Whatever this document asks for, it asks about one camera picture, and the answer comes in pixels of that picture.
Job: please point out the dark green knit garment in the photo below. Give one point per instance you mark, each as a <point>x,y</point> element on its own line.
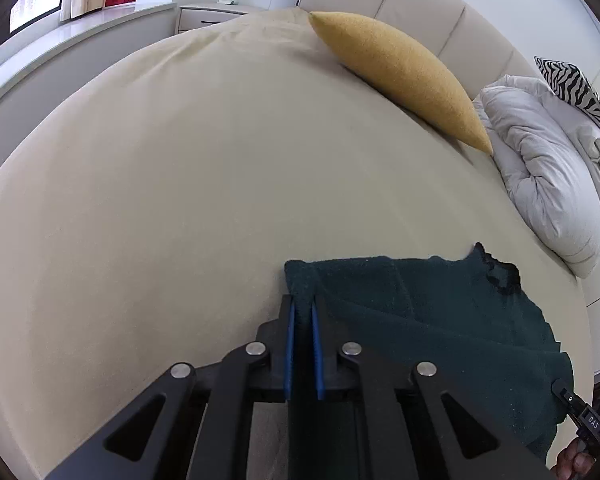
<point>430,310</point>

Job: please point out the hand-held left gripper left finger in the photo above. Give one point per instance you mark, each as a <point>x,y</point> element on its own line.
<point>288,355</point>

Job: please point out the zebra print pillow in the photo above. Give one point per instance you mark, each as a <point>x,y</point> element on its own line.
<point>575,87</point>

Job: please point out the cream nightstand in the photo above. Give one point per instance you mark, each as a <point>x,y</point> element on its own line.
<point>205,15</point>

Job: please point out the white window ledge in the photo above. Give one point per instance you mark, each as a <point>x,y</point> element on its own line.
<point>55,60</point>

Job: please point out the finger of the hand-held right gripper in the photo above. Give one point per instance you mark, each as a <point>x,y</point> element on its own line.
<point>587,422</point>

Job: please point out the beige bed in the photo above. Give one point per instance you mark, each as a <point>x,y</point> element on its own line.
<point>180,210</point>

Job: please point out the yellow pillow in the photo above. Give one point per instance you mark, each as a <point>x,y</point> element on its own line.
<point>405,75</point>

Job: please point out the cream padded headboard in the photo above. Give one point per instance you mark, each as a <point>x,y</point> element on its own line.
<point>420,5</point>

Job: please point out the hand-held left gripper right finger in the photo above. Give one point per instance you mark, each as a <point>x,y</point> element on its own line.
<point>316,355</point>

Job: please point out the white duvet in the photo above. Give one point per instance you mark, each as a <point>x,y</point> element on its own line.
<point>540,160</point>

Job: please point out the person's right hand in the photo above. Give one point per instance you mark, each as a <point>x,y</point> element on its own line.
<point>572,462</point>

